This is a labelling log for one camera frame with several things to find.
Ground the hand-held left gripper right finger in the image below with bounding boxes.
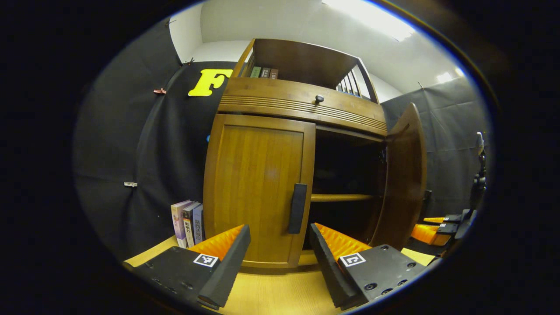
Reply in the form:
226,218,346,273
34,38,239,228
309,222,431,311

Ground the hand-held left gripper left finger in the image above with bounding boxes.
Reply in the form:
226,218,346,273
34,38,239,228
122,224,252,309

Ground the wooden shoe cabinet door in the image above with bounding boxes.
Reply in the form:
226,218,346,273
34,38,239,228
204,114,316,268
370,103,428,251

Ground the wooden double-door shoe cabinet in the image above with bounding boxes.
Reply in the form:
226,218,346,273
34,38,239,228
203,38,389,268

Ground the blue-grey book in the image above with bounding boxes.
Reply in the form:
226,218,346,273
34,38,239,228
192,204,205,244

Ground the dark book with yellow label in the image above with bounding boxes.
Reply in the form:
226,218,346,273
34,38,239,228
182,202,203,247

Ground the wooden inner shelf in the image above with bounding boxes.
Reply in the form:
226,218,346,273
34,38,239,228
311,194,379,202

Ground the black backdrop cloth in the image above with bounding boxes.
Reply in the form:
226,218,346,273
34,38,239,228
72,17,490,263

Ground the small ceiling light panel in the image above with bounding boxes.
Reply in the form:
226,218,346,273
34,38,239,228
435,68,464,84

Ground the wooden ribbed drawer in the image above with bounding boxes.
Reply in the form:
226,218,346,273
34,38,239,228
217,77,388,137

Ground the large ceiling light panel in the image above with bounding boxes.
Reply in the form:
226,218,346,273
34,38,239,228
322,0,416,42

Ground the black door handle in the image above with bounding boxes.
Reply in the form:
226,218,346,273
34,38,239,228
287,183,308,235
421,189,433,219

